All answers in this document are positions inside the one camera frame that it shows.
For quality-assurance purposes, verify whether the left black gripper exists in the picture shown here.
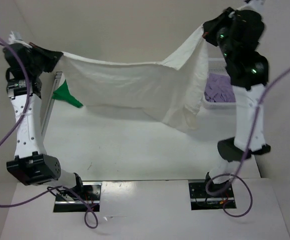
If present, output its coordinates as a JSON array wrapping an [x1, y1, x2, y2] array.
[[27, 42, 64, 76]]

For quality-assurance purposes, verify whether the green t shirt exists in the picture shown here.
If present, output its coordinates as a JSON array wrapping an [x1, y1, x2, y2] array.
[[52, 80, 83, 108]]

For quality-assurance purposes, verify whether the cream white t shirt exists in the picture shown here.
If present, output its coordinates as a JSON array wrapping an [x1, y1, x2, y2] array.
[[57, 27, 209, 132]]

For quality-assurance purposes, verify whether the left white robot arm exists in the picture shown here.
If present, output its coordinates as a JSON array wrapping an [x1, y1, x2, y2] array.
[[3, 43, 85, 200]]

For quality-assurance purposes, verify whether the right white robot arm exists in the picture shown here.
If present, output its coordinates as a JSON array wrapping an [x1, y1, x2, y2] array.
[[203, 7, 271, 197]]

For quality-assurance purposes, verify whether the white plastic basket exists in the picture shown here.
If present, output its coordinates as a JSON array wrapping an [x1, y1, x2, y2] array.
[[202, 58, 236, 110]]

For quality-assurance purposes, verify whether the lavender t shirt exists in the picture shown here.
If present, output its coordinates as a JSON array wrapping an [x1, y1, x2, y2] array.
[[204, 73, 236, 103]]

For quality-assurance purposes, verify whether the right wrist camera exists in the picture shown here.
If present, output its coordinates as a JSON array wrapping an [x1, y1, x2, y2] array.
[[231, 0, 265, 42]]

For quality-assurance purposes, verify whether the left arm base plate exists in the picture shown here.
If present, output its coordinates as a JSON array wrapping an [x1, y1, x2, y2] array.
[[53, 181, 102, 213]]

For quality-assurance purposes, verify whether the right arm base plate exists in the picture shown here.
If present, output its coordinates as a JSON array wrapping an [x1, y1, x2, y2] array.
[[188, 180, 237, 211]]

